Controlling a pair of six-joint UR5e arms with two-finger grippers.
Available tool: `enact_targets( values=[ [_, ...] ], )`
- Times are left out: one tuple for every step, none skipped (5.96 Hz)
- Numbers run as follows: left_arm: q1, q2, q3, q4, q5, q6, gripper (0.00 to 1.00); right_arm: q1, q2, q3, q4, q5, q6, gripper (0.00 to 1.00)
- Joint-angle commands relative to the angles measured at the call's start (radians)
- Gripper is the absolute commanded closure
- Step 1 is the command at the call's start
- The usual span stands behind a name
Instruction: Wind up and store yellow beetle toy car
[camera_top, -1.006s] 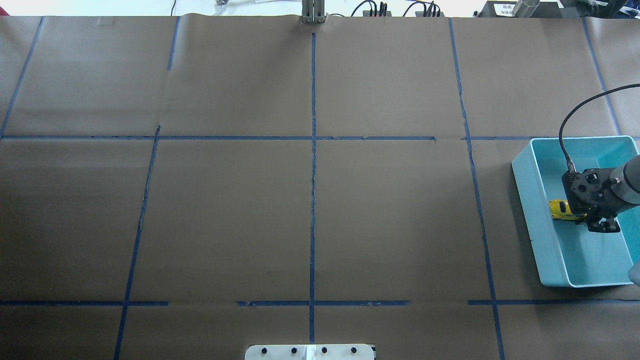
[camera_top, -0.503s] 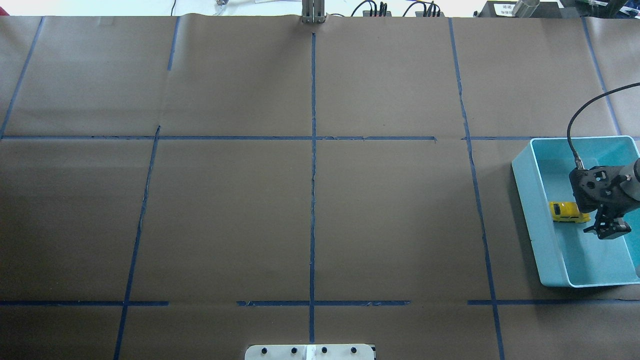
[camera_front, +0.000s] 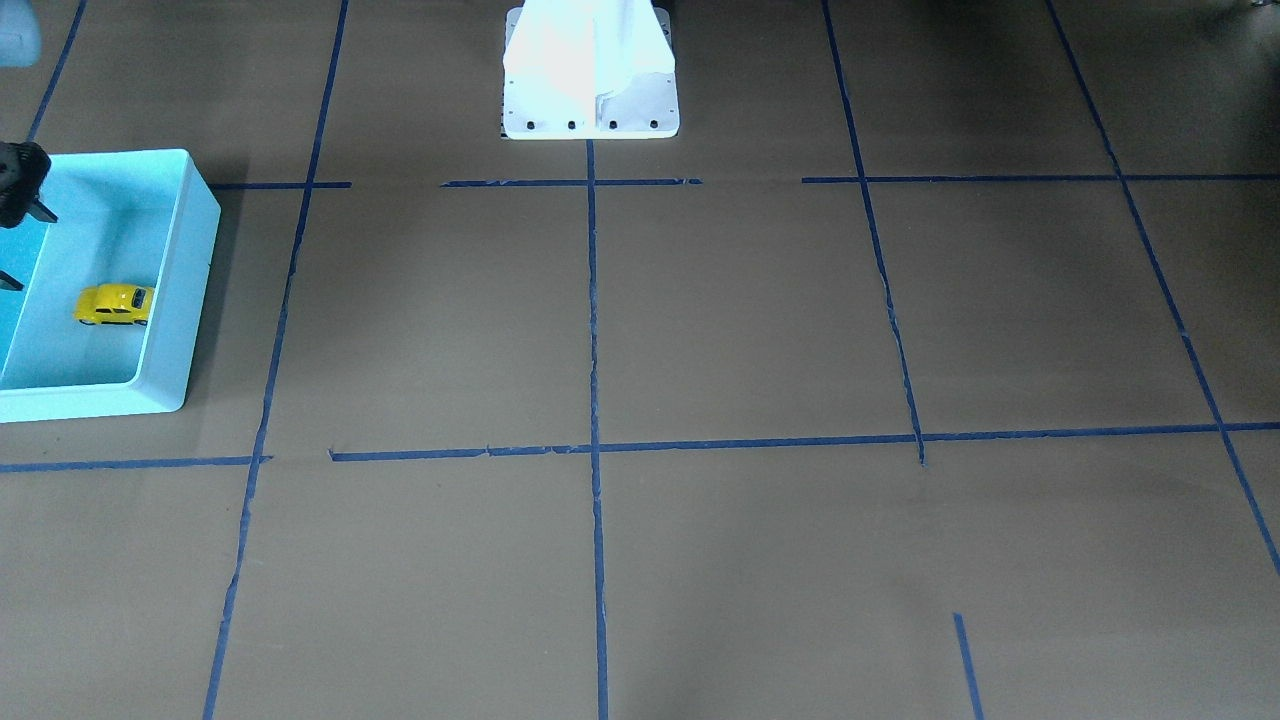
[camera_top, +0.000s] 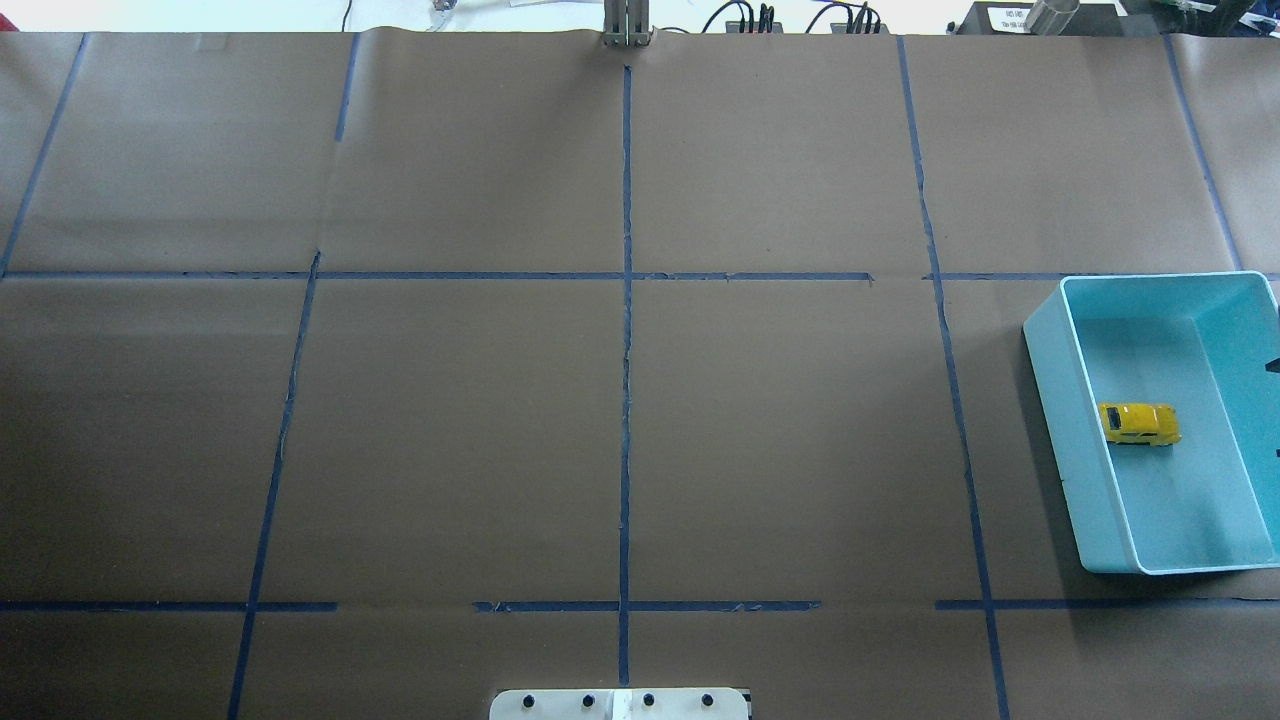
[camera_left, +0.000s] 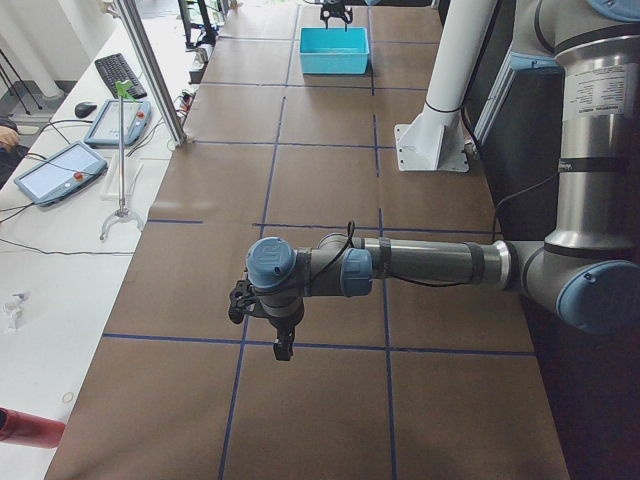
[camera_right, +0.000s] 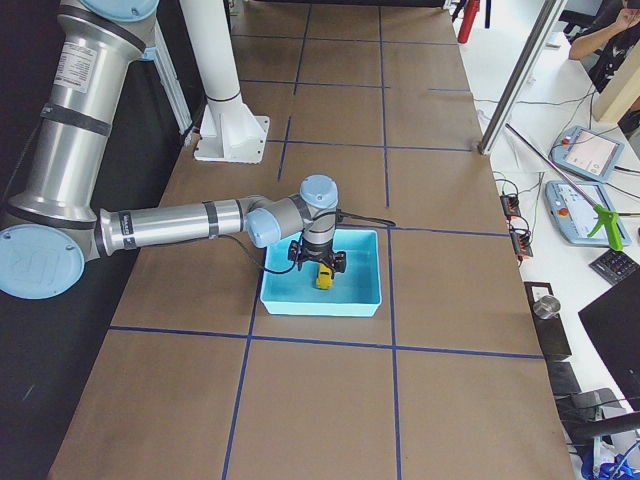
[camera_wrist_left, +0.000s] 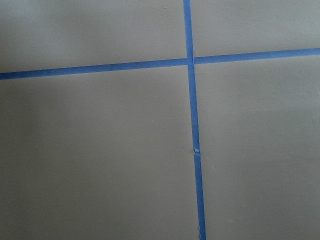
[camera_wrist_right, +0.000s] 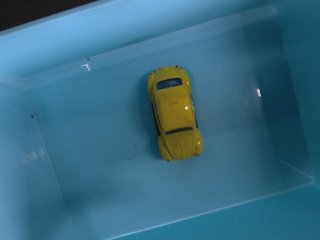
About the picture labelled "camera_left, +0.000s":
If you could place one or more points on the far teach pendant tablet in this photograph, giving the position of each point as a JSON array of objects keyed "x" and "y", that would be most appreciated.
[{"x": 105, "y": 129}]

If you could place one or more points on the teach pendant tablet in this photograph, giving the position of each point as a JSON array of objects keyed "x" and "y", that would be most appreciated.
[
  {"x": 105, "y": 129},
  {"x": 62, "y": 175}
]

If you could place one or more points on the white camera mast pedestal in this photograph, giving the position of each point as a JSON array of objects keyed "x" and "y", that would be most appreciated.
[{"x": 434, "y": 140}]

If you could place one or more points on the near teach pendant tablet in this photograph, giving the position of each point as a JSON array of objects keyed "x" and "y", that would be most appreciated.
[{"x": 62, "y": 175}]

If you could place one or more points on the black keyboard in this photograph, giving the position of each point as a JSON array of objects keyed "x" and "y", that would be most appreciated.
[{"x": 114, "y": 68}]

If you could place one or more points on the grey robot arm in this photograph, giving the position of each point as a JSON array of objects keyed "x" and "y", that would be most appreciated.
[{"x": 581, "y": 271}]

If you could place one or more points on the red cylinder bottle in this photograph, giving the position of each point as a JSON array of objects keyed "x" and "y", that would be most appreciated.
[{"x": 25, "y": 429}]

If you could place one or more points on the green-handled reacher grabber tool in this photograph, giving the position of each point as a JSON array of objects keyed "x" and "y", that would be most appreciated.
[{"x": 122, "y": 214}]

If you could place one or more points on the black computer mouse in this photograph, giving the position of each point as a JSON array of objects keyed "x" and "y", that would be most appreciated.
[{"x": 84, "y": 109}]

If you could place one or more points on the teal plastic storage bin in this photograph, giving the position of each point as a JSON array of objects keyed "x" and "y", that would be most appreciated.
[{"x": 334, "y": 51}]

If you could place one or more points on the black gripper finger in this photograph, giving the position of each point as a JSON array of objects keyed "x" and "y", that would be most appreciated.
[
  {"x": 346, "y": 16},
  {"x": 283, "y": 349},
  {"x": 325, "y": 15}
]

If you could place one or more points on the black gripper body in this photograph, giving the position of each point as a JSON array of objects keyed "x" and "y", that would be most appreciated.
[
  {"x": 283, "y": 323},
  {"x": 334, "y": 8}
]

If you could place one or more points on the aluminium frame post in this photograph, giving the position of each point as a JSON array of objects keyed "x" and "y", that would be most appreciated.
[{"x": 132, "y": 22}]

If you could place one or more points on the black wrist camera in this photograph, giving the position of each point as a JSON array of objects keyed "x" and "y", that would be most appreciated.
[{"x": 242, "y": 301}]

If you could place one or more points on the crumpled white paper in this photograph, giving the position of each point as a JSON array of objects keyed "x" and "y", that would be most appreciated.
[{"x": 13, "y": 310}]

